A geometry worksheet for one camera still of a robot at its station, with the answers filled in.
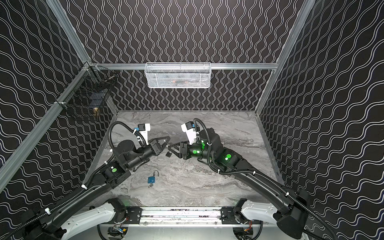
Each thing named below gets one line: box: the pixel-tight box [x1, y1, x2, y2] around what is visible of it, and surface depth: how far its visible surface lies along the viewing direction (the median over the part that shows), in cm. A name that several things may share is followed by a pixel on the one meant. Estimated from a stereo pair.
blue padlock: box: [147, 170, 160, 184], surface depth 87 cm
